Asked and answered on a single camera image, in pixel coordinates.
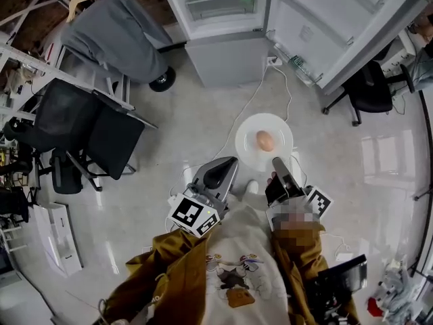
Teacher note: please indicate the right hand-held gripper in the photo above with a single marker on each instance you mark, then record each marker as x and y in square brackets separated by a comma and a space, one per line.
[318, 201]

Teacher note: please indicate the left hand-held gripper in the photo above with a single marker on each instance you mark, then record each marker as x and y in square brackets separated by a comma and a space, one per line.
[189, 215]

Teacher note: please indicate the brown egg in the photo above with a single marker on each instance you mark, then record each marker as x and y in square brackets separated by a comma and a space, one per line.
[265, 139]

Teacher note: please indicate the white round plate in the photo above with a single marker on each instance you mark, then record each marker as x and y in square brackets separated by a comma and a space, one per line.
[247, 147]

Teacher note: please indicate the white refrigerator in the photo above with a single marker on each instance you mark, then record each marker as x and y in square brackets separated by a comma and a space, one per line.
[223, 59]

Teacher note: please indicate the person's left forearm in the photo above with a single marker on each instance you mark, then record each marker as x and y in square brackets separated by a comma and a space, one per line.
[162, 276]

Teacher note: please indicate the person's right forearm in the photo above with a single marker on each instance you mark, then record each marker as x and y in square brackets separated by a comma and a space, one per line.
[304, 262]

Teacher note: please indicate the person's white shoe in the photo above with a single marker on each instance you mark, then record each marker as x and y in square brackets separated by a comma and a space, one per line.
[251, 188]

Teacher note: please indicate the person's white printed sweatshirt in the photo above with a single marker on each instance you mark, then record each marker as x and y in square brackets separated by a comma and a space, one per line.
[243, 242]

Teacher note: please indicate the white power adapter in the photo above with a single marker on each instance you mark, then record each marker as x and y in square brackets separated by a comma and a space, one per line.
[343, 256]

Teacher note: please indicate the clear bottle green label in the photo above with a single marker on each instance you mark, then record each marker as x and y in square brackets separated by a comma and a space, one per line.
[297, 63]

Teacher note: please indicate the white power strip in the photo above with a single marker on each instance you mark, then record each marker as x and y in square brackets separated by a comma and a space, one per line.
[274, 61]

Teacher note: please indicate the black mesh office chair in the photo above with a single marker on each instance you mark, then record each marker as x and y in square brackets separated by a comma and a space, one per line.
[111, 137]

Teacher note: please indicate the black swivel office chair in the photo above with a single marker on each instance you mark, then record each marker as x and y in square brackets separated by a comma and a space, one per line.
[368, 90]

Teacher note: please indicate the black waist-mounted device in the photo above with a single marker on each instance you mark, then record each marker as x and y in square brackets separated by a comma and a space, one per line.
[345, 276]

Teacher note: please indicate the small red object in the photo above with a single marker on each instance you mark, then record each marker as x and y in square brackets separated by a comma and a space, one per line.
[375, 307]

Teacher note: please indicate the white flat cardboard box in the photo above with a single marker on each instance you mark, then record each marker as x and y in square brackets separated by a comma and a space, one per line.
[61, 239]

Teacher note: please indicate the pile of crumpled plastic bags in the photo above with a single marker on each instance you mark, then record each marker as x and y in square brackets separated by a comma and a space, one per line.
[402, 289]

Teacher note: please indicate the wooden clothes hanger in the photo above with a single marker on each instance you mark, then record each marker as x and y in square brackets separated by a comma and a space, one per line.
[78, 3]

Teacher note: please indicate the white metal frame table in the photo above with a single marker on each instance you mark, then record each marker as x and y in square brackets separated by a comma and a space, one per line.
[40, 68]

